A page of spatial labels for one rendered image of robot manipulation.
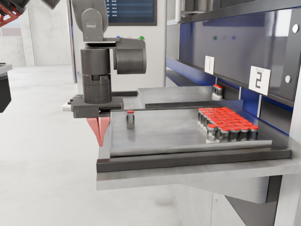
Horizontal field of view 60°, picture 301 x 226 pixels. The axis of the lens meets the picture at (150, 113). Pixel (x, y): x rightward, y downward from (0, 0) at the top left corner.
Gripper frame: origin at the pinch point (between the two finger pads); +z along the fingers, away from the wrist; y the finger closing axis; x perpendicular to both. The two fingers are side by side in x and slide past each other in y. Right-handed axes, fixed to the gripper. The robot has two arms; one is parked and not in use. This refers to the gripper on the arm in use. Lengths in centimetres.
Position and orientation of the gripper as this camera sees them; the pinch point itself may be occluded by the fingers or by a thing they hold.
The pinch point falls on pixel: (100, 141)
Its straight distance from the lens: 57.4
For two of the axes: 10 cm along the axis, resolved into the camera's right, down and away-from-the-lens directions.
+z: 0.1, 9.6, 2.8
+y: 9.9, -0.5, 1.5
